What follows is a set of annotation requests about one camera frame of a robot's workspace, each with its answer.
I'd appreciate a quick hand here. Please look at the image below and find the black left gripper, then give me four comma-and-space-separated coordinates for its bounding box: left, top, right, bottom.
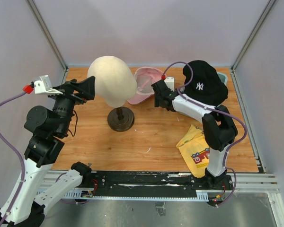
48, 75, 96, 135

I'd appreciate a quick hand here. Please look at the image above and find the pink sport baseball cap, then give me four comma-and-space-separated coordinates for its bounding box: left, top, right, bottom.
127, 67, 163, 105

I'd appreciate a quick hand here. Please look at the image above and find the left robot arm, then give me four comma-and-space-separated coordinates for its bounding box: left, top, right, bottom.
0, 75, 95, 227

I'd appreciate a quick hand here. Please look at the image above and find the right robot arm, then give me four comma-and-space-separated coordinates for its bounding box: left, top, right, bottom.
151, 80, 238, 189

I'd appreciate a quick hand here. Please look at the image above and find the cream mannequin head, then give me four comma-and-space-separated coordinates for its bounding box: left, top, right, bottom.
87, 56, 137, 108

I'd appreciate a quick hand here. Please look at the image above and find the black baseball cap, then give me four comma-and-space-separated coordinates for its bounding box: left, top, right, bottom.
183, 60, 228, 106

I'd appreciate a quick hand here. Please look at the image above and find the yellow printed cloth hat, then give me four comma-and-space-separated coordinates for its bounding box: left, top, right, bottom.
176, 125, 210, 178

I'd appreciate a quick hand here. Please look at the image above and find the light teal plastic bin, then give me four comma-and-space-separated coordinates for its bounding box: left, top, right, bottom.
179, 72, 229, 116

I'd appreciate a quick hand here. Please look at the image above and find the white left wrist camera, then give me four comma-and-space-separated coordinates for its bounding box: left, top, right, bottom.
23, 75, 63, 96

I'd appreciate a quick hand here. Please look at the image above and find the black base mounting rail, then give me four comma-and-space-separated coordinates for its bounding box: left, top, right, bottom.
79, 171, 234, 191

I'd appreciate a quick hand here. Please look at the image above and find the white cable duct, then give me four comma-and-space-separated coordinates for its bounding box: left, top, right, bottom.
35, 189, 209, 201

